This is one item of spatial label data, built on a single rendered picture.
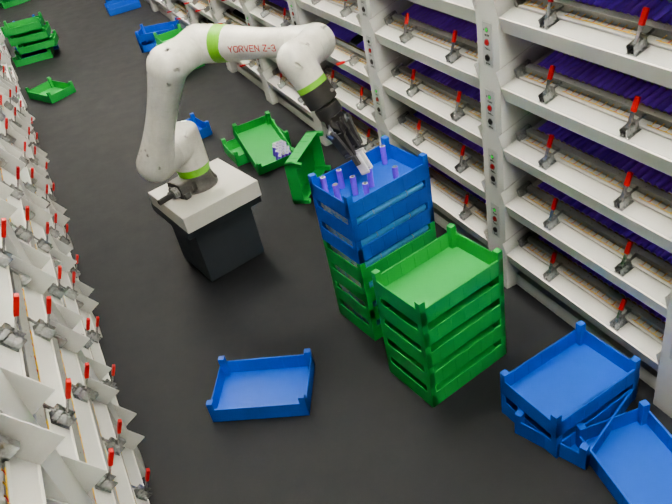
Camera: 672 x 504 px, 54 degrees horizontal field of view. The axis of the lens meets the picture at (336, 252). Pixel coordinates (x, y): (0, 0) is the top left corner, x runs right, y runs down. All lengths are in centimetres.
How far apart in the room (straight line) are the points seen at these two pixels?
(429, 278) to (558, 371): 43
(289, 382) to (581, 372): 86
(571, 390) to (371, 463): 57
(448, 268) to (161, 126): 101
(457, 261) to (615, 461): 66
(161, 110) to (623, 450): 163
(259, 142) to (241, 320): 123
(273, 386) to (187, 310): 57
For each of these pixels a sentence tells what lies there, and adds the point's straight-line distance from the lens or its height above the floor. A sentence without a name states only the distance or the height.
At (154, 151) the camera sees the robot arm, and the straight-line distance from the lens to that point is 230.
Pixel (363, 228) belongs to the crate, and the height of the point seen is 44.
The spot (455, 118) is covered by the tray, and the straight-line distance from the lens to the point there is 219.
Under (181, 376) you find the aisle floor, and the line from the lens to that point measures 230.
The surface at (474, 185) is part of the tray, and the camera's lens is 222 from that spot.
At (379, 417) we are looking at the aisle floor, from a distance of 198.
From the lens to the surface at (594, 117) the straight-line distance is 173.
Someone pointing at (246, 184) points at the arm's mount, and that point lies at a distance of 248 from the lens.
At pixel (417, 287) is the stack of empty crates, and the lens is 186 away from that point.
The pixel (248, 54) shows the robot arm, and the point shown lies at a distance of 211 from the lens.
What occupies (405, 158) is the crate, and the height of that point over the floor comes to 51.
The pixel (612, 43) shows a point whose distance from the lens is 162.
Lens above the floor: 153
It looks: 36 degrees down
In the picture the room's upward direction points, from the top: 13 degrees counter-clockwise
